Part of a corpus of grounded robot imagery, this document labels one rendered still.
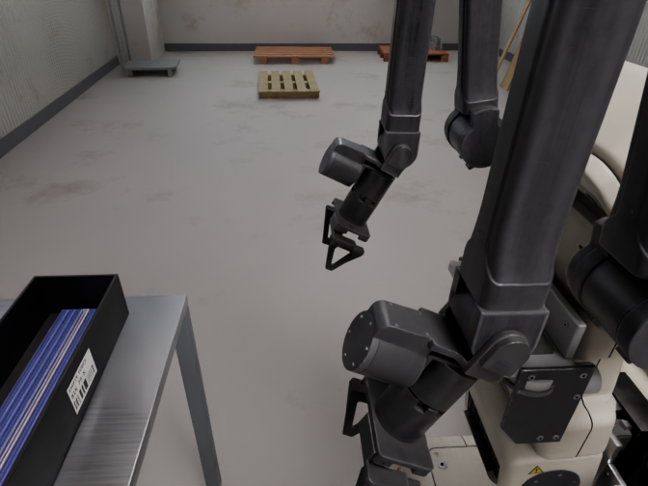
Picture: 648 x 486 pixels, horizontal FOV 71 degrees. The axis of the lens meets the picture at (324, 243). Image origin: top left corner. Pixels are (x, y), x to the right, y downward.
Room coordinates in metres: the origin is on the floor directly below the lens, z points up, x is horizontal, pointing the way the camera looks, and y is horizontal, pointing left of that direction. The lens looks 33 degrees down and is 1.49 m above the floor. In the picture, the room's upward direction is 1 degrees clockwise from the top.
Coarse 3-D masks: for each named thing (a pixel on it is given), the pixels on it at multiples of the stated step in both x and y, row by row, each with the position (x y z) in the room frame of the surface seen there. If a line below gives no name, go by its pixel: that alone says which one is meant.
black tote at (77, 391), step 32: (32, 288) 0.73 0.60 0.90; (64, 288) 0.75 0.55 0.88; (96, 288) 0.76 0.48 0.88; (0, 320) 0.62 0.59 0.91; (32, 320) 0.69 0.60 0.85; (96, 320) 0.63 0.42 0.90; (0, 352) 0.58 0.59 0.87; (32, 352) 0.64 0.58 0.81; (96, 352) 0.60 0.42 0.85; (0, 384) 0.55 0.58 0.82; (64, 384) 0.49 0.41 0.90; (96, 384) 0.57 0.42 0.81; (64, 416) 0.46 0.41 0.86; (32, 448) 0.38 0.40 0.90; (64, 448) 0.43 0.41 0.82; (32, 480) 0.35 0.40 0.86
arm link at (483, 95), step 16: (464, 0) 0.74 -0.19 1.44; (480, 0) 0.72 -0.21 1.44; (496, 0) 0.73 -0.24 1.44; (464, 16) 0.74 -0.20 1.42; (480, 16) 0.73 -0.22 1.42; (496, 16) 0.73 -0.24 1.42; (464, 32) 0.74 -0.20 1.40; (480, 32) 0.73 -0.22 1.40; (496, 32) 0.73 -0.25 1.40; (464, 48) 0.73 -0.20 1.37; (480, 48) 0.73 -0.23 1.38; (496, 48) 0.73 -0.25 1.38; (464, 64) 0.73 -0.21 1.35; (480, 64) 0.73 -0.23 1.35; (496, 64) 0.73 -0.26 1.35; (464, 80) 0.73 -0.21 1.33; (480, 80) 0.73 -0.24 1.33; (496, 80) 0.73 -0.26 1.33; (464, 96) 0.73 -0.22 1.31; (480, 96) 0.72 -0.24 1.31; (496, 96) 0.72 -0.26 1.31; (464, 112) 0.72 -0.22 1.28; (480, 112) 0.70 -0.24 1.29; (496, 112) 0.70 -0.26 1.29; (448, 128) 0.77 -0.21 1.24; (480, 128) 0.70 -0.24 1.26; (496, 128) 0.70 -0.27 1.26; (464, 144) 0.70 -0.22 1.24; (480, 144) 0.70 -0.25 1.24; (496, 144) 0.70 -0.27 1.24; (464, 160) 0.70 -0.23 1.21; (480, 160) 0.70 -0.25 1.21
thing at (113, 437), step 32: (128, 320) 0.75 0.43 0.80; (160, 320) 0.75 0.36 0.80; (128, 352) 0.65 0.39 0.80; (160, 352) 0.65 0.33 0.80; (192, 352) 0.80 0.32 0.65; (128, 384) 0.57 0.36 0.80; (160, 384) 0.58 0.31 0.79; (192, 384) 0.80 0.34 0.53; (96, 416) 0.50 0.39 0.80; (128, 416) 0.50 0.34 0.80; (192, 416) 0.80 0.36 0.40; (96, 448) 0.44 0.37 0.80; (128, 448) 0.44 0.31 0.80; (64, 480) 0.39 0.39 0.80; (96, 480) 0.39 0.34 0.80; (128, 480) 0.39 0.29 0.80
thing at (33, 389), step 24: (72, 312) 0.72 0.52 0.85; (48, 336) 0.65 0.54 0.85; (72, 336) 0.65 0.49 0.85; (48, 360) 0.59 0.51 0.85; (24, 384) 0.53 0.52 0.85; (48, 384) 0.53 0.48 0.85; (0, 408) 0.48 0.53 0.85; (24, 408) 0.48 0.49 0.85; (0, 432) 0.44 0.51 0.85; (24, 432) 0.44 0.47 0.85; (0, 456) 0.40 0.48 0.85; (0, 480) 0.36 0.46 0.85
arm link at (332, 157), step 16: (336, 144) 0.73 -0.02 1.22; (352, 144) 0.74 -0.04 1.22; (400, 144) 0.71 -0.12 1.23; (336, 160) 0.71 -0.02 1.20; (352, 160) 0.72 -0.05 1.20; (368, 160) 0.71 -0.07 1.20; (384, 160) 0.74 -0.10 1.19; (400, 160) 0.70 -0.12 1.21; (336, 176) 0.71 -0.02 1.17; (352, 176) 0.71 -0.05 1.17
